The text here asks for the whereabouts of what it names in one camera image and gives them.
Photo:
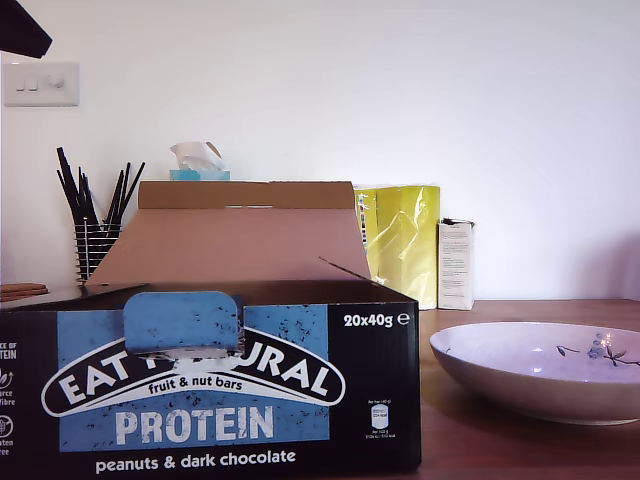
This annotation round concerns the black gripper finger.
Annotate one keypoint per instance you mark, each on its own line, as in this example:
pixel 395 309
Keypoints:
pixel 22 35

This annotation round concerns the black blue snackbar carton box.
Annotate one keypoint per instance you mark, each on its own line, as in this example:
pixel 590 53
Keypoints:
pixel 200 400

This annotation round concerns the teal tissue box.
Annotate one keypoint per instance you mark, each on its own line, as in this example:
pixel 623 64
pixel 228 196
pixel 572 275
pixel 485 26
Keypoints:
pixel 200 175

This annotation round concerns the white printed carton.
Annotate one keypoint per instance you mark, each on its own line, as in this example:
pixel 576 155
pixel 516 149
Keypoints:
pixel 456 265

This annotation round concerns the black thin stick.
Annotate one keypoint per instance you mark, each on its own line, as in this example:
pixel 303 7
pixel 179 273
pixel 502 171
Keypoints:
pixel 71 182
pixel 86 195
pixel 131 192
pixel 114 195
pixel 121 192
pixel 67 195

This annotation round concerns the brown cork coaster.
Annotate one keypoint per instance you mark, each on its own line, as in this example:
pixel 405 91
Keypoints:
pixel 22 290

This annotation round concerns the yellow wrapped packet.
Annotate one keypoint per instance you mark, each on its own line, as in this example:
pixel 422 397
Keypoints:
pixel 405 240

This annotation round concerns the white floral bowl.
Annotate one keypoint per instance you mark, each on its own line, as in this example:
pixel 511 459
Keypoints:
pixel 525 390

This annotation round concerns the white wall switch plate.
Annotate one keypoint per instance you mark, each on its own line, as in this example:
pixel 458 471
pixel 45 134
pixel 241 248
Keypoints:
pixel 42 85

